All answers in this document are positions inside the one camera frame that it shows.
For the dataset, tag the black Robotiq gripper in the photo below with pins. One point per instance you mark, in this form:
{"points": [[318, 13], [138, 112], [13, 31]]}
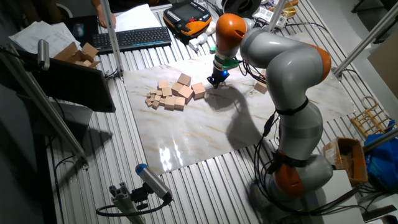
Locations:
{"points": [[221, 74]]}

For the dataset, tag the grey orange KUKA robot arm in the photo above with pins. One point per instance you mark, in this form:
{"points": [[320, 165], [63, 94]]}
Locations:
{"points": [[289, 74]]}

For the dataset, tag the person right forearm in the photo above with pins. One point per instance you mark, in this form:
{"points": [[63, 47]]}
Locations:
{"points": [[94, 3]]}

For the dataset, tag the printed paper stack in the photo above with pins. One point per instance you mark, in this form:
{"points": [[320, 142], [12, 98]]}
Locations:
{"points": [[40, 35]]}

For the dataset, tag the person right hand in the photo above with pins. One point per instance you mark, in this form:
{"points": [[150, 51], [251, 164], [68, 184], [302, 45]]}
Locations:
{"points": [[101, 18]]}

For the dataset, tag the medium wooden cube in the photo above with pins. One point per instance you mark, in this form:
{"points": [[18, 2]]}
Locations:
{"points": [[180, 103], [167, 91], [163, 84], [169, 102]]}

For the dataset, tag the white plug adapter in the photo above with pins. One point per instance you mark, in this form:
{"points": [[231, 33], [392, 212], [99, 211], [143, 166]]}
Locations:
{"points": [[197, 42]]}

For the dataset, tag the white egg shaped object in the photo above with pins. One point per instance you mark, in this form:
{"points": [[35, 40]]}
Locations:
{"points": [[210, 28]]}

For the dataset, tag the small wooden cube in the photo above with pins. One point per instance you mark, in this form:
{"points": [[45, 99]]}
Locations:
{"points": [[162, 101], [157, 98], [153, 91], [155, 104], [159, 92]]}

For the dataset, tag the marble pattern board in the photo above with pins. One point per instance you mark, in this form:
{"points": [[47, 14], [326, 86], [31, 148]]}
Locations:
{"points": [[202, 140]]}

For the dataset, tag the orange black teach pendant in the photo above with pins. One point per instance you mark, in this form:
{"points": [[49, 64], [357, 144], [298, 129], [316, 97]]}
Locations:
{"points": [[186, 12]]}

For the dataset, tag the black filament spool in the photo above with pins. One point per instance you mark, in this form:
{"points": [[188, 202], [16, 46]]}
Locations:
{"points": [[239, 6]]}

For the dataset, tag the white power strip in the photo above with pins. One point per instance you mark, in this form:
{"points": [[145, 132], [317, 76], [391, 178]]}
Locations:
{"points": [[264, 15]]}

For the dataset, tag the black computer keyboard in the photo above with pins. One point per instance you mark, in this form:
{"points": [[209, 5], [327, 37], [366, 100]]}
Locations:
{"points": [[132, 39]]}

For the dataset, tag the gold foil bag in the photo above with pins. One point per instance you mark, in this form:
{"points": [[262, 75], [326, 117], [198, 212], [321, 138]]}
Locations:
{"points": [[289, 12]]}

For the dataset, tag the white paper sheet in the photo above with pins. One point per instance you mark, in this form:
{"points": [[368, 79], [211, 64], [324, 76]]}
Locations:
{"points": [[136, 18]]}

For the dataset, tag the black mouse pad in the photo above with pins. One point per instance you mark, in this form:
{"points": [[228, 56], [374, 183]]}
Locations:
{"points": [[90, 34]]}

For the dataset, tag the black monitor panel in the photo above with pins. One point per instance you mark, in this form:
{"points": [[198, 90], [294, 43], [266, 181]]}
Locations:
{"points": [[77, 87]]}

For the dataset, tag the grey computer mouse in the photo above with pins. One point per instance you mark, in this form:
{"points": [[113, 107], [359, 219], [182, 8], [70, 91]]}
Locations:
{"points": [[78, 30]]}

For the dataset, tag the small open cardboard box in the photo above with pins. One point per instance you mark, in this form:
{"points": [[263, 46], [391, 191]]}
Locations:
{"points": [[70, 53]]}

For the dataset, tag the wooden rack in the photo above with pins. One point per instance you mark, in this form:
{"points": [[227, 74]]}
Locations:
{"points": [[373, 115]]}

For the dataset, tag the brown cardboard box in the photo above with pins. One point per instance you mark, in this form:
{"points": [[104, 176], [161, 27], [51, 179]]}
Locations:
{"points": [[357, 161]]}

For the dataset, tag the brown cardboard sheet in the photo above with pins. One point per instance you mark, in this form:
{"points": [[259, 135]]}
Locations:
{"points": [[387, 65]]}

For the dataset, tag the white robot plinth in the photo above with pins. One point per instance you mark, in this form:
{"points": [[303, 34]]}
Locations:
{"points": [[342, 202]]}

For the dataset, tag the blue bag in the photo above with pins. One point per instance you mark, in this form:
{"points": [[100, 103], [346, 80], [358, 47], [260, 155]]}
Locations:
{"points": [[384, 165]]}

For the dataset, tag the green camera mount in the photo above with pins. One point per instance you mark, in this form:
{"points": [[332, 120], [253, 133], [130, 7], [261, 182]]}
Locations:
{"points": [[230, 63]]}

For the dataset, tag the aluminium frame post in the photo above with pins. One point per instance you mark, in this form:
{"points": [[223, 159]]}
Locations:
{"points": [[112, 40], [276, 15], [376, 31]]}

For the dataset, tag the grey camera blue tip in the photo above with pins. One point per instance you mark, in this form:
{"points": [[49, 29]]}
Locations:
{"points": [[154, 182]]}

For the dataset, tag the aluminium camera bracket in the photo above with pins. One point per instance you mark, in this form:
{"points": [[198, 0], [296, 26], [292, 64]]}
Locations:
{"points": [[122, 202]]}

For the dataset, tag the aluminium frame beam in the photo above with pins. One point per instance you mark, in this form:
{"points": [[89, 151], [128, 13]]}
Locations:
{"points": [[381, 140], [66, 137]]}

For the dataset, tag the grey camera on frame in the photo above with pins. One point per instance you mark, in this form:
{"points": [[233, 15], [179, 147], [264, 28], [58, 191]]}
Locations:
{"points": [[43, 54]]}

